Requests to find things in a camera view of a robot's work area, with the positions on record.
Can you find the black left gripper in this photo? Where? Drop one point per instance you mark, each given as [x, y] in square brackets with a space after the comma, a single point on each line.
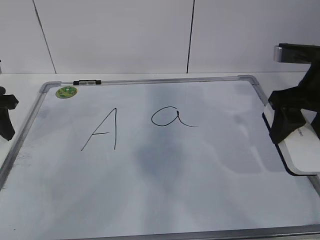
[7, 102]

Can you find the black clear marker clip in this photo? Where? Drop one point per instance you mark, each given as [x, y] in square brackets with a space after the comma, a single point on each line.
[87, 82]

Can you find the white whiteboard eraser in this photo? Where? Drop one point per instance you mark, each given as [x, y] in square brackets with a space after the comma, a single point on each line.
[300, 150]

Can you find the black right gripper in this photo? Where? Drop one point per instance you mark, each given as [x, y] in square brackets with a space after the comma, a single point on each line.
[289, 102]

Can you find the white board with grey frame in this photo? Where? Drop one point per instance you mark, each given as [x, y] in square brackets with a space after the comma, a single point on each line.
[152, 159]

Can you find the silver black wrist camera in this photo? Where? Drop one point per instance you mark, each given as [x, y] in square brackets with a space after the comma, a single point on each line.
[296, 53]

